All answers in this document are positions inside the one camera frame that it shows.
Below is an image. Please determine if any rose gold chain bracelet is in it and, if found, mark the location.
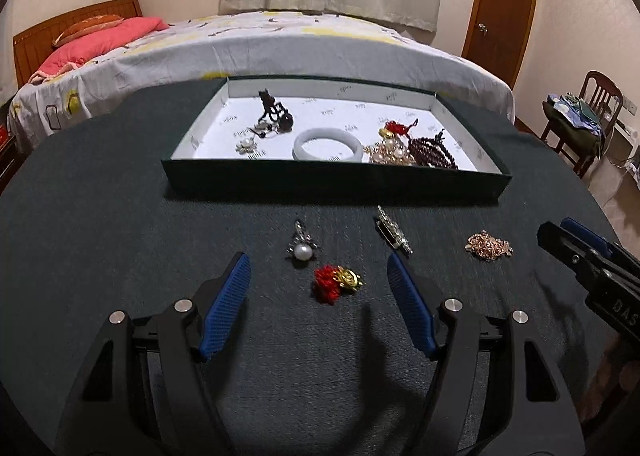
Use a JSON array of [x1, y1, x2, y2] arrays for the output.
[[464, 229, 516, 263]]

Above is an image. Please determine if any dark red bead bracelet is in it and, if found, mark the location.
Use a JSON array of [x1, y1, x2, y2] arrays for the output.
[[406, 127, 459, 171]]

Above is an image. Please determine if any red gold knot charm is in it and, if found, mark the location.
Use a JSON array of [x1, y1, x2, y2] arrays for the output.
[[311, 265, 363, 305]]

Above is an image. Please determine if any pearl cluster necklace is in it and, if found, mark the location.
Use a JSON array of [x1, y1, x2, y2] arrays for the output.
[[363, 135, 419, 167]]

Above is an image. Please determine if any red tassel gold charm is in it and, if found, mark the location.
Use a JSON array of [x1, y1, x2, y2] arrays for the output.
[[378, 119, 419, 138]]

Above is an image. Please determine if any pearl flower brooch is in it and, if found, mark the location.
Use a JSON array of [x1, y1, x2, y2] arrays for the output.
[[235, 136, 257, 156]]

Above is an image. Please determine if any white jade bangle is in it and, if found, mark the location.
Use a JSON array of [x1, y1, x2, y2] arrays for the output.
[[292, 127, 364, 163]]

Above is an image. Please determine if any black cord pendant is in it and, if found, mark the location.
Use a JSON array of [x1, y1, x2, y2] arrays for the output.
[[250, 90, 294, 138]]

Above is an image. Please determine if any clothes pile on chair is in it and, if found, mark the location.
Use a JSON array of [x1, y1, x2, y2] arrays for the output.
[[541, 94, 605, 157]]

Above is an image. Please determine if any dark wooden chair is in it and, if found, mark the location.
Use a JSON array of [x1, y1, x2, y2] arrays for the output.
[[540, 71, 624, 179]]

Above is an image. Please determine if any dark grey table cloth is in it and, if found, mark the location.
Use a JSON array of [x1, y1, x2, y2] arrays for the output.
[[1, 82, 614, 455]]

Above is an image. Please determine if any silver crystal bar brooch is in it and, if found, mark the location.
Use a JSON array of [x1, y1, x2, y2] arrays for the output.
[[374, 207, 413, 257]]

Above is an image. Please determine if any silver pearl pendant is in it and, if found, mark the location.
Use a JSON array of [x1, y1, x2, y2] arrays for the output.
[[286, 219, 320, 266]]

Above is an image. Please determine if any green tray white lining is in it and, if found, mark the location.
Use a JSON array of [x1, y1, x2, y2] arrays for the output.
[[163, 76, 512, 205]]

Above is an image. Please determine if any dark wooden nightstand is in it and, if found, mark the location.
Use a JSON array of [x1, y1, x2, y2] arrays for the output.
[[0, 107, 24, 193]]

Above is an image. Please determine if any brown wooden door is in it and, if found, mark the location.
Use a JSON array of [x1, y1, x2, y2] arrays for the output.
[[462, 0, 537, 86]]

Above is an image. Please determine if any bed with patterned sheet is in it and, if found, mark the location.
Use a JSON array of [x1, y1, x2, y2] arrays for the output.
[[8, 12, 515, 153]]

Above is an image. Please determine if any pink pillow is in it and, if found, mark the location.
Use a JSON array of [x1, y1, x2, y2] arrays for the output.
[[28, 17, 169, 85]]

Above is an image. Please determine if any wooden headboard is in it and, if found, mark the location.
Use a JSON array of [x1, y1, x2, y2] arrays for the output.
[[13, 0, 142, 88]]

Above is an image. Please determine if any orange cushion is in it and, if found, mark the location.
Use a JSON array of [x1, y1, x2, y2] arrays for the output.
[[52, 15, 124, 48]]

